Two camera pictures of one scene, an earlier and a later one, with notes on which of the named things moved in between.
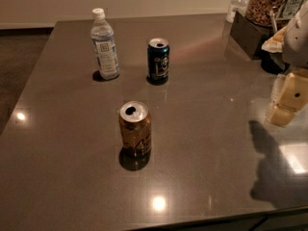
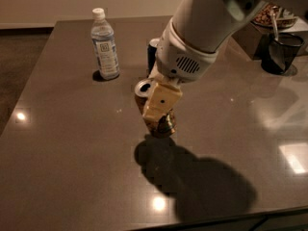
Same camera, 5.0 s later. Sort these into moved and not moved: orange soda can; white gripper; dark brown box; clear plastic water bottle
Moved: orange soda can; white gripper
Not moved: dark brown box; clear plastic water bottle
